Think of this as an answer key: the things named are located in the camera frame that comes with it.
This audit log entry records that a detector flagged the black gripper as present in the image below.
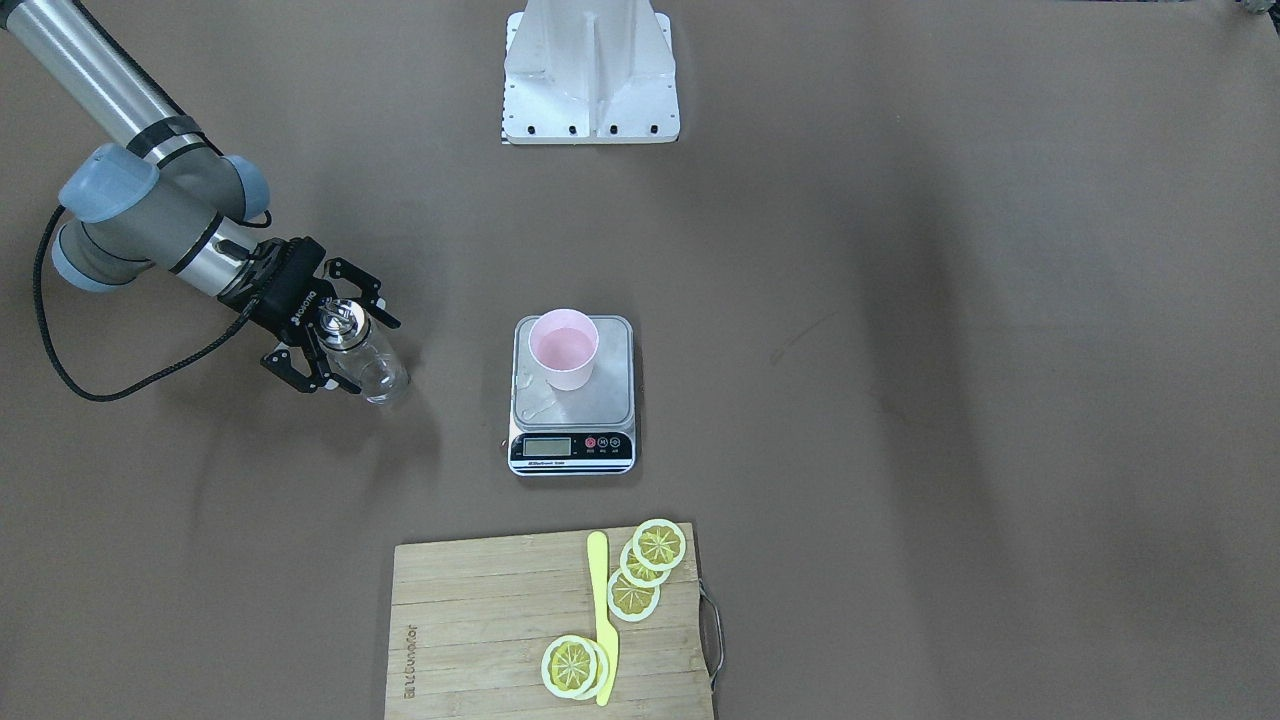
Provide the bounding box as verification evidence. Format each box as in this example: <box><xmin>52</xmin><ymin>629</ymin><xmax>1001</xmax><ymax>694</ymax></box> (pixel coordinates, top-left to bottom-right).
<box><xmin>218</xmin><ymin>237</ymin><xmax>402</xmax><ymax>395</ymax></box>

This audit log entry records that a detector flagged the glass sauce bottle metal spout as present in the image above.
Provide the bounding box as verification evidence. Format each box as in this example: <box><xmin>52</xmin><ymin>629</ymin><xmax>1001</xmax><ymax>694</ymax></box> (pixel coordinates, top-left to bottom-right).
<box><xmin>316</xmin><ymin>299</ymin><xmax>410</xmax><ymax>405</ymax></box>

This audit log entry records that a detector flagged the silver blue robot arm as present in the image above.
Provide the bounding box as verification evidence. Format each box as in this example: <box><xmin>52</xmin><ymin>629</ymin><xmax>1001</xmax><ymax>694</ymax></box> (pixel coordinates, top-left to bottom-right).
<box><xmin>3</xmin><ymin>1</ymin><xmax>410</xmax><ymax>404</ymax></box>

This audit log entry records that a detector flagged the digital kitchen scale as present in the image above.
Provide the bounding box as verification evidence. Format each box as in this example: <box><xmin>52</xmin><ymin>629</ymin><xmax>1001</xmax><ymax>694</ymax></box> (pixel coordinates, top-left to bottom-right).
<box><xmin>507</xmin><ymin>315</ymin><xmax>639</xmax><ymax>477</ymax></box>

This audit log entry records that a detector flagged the bamboo cutting board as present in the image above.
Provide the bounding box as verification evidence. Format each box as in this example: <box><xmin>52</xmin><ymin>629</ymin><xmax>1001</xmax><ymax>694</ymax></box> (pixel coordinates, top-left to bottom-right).
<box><xmin>384</xmin><ymin>523</ymin><xmax>723</xmax><ymax>719</ymax></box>

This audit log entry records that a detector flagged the yellow plastic knife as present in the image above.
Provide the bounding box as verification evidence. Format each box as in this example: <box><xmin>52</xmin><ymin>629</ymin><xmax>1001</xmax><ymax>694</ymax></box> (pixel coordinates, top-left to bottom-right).
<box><xmin>586</xmin><ymin>530</ymin><xmax>620</xmax><ymax>707</ymax></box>

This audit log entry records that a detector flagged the lemon slice middle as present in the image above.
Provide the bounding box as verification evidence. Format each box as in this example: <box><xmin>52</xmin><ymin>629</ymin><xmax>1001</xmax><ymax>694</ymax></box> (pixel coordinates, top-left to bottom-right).
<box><xmin>620</xmin><ymin>541</ymin><xmax>671</xmax><ymax>589</ymax></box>

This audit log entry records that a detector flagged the lemon slice lower of three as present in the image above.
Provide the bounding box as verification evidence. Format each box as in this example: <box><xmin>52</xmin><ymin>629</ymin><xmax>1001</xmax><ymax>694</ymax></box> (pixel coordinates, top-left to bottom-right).
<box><xmin>605</xmin><ymin>570</ymin><xmax>660</xmax><ymax>623</ymax></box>

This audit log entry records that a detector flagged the lemon slice front bottom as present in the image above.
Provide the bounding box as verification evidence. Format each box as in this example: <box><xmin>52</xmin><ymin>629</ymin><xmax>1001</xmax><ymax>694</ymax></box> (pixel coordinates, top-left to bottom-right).
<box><xmin>540</xmin><ymin>634</ymin><xmax>595</xmax><ymax>700</ymax></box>

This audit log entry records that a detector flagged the lemon slice behind bottom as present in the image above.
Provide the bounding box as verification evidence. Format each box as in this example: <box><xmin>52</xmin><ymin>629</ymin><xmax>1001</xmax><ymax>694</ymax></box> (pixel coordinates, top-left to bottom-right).
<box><xmin>573</xmin><ymin>639</ymin><xmax>611</xmax><ymax>701</ymax></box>

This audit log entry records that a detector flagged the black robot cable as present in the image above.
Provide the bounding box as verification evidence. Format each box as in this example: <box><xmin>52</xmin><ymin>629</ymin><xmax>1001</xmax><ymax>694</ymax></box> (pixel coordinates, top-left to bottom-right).
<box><xmin>32</xmin><ymin>205</ymin><xmax>273</xmax><ymax>404</ymax></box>

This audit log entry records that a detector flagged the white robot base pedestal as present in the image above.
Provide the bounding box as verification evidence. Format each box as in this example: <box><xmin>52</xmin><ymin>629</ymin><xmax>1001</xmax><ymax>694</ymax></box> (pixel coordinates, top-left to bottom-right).
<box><xmin>500</xmin><ymin>1</ymin><xmax>681</xmax><ymax>146</ymax></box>

